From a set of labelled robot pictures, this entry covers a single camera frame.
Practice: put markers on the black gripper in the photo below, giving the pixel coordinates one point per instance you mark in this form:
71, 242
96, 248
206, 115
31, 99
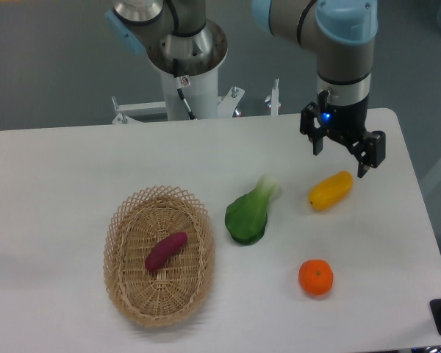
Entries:
369, 148

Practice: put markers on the purple sweet potato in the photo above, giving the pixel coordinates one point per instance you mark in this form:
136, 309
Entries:
164, 249

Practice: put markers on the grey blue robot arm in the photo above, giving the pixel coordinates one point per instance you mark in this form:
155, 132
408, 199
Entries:
187, 49

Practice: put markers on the oval wicker basket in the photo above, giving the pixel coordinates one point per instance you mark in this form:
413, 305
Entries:
180, 287

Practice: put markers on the yellow mango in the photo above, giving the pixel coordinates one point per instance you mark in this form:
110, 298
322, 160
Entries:
330, 191

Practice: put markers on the green bok choy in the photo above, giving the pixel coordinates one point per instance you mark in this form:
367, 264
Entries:
247, 216

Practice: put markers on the orange tangerine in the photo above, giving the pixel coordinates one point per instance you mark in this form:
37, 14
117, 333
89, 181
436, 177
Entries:
316, 277

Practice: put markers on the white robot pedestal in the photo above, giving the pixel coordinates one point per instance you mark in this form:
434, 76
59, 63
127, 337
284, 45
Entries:
200, 92

